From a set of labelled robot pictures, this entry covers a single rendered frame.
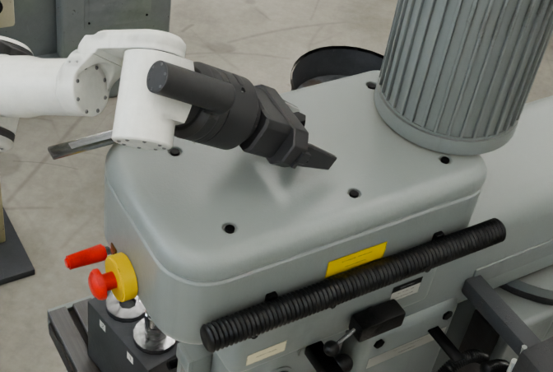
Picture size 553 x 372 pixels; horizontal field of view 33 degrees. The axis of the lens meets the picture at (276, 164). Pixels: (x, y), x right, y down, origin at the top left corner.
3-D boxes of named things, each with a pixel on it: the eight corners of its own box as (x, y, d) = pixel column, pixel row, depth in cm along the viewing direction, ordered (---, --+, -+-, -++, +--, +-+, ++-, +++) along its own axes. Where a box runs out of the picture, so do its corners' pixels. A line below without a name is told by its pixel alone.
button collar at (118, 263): (123, 312, 117) (123, 280, 113) (104, 279, 121) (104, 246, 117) (137, 307, 118) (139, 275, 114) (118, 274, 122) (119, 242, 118)
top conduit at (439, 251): (211, 360, 109) (214, 341, 106) (195, 333, 111) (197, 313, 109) (503, 246, 129) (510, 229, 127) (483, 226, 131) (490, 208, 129)
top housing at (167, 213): (172, 367, 112) (180, 277, 102) (89, 223, 128) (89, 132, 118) (472, 252, 133) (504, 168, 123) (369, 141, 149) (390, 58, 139)
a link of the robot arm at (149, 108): (174, 159, 109) (93, 139, 101) (187, 70, 111) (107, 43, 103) (240, 157, 101) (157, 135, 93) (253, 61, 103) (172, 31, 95)
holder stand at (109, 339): (144, 425, 198) (147, 367, 185) (86, 355, 210) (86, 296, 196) (189, 396, 205) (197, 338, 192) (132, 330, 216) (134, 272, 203)
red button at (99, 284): (97, 309, 116) (97, 287, 113) (85, 286, 118) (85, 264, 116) (122, 300, 117) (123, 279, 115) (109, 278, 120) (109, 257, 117)
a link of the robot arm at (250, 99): (234, 127, 121) (161, 105, 113) (276, 68, 117) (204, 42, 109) (279, 191, 113) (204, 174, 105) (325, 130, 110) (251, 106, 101)
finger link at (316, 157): (322, 169, 117) (288, 160, 113) (337, 150, 116) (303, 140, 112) (328, 178, 116) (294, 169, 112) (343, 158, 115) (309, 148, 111)
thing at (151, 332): (171, 332, 192) (173, 313, 189) (156, 346, 189) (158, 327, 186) (154, 320, 194) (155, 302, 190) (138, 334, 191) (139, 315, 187)
